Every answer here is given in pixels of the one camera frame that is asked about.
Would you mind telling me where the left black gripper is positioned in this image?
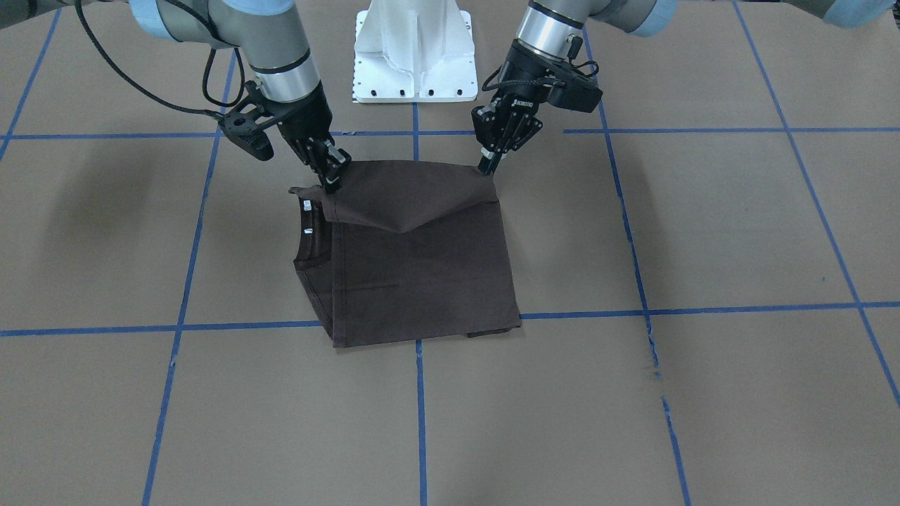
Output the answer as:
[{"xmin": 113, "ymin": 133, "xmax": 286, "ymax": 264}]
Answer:
[{"xmin": 472, "ymin": 41, "xmax": 577, "ymax": 176}]

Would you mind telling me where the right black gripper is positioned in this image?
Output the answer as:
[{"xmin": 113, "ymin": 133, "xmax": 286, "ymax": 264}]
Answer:
[{"xmin": 276, "ymin": 84, "xmax": 352, "ymax": 193}]

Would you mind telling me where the brown t-shirt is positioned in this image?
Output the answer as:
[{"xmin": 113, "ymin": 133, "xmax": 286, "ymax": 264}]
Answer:
[{"xmin": 290, "ymin": 160, "xmax": 521, "ymax": 349}]

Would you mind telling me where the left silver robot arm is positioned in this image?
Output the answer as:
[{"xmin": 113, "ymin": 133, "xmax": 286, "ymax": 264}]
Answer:
[{"xmin": 470, "ymin": 1, "xmax": 678, "ymax": 176}]

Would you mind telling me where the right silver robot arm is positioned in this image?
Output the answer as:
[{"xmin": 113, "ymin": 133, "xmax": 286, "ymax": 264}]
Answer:
[{"xmin": 131, "ymin": 1, "xmax": 352, "ymax": 193}]

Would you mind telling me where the white column base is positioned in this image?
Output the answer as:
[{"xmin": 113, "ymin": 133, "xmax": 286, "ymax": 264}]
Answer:
[{"xmin": 352, "ymin": 1, "xmax": 479, "ymax": 103}]

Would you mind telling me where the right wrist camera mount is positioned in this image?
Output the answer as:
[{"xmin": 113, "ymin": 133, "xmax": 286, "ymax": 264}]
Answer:
[{"xmin": 217, "ymin": 81, "xmax": 284, "ymax": 161}]

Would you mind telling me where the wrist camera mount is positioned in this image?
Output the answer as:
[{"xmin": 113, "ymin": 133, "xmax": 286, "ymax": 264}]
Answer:
[
  {"xmin": 547, "ymin": 60, "xmax": 603, "ymax": 113},
  {"xmin": 217, "ymin": 81, "xmax": 284, "ymax": 161}
]

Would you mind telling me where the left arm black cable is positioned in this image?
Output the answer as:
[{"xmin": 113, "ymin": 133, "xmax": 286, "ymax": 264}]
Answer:
[{"xmin": 482, "ymin": 35, "xmax": 600, "ymax": 92}]

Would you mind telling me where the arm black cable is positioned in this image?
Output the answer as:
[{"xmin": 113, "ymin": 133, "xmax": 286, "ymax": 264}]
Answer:
[
  {"xmin": 482, "ymin": 35, "xmax": 600, "ymax": 92},
  {"xmin": 74, "ymin": 0, "xmax": 247, "ymax": 120}
]

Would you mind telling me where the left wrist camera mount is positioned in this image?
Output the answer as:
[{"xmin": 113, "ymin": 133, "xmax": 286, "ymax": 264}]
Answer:
[{"xmin": 547, "ymin": 60, "xmax": 603, "ymax": 113}]

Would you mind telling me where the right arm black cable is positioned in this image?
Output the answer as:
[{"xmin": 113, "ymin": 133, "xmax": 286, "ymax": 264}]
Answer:
[{"xmin": 74, "ymin": 0, "xmax": 247, "ymax": 120}]

